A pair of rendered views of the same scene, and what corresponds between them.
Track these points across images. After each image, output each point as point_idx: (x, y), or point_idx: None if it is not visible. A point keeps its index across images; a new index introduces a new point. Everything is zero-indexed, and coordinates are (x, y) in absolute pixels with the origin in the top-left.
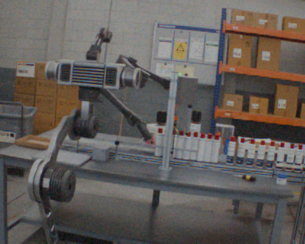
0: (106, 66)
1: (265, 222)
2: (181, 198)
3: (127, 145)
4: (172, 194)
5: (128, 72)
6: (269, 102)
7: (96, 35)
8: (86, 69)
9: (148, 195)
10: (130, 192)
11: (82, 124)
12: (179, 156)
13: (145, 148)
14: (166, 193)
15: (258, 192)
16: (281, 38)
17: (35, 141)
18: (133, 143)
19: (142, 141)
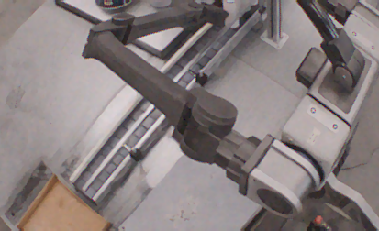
0: None
1: None
2: (35, 4)
3: (175, 54)
4: (19, 10)
5: None
6: None
7: None
8: (362, 104)
9: (5, 41)
10: None
11: (339, 167)
12: (257, 1)
13: (204, 28)
14: (11, 16)
15: None
16: None
17: (40, 227)
18: (210, 46)
19: (97, 10)
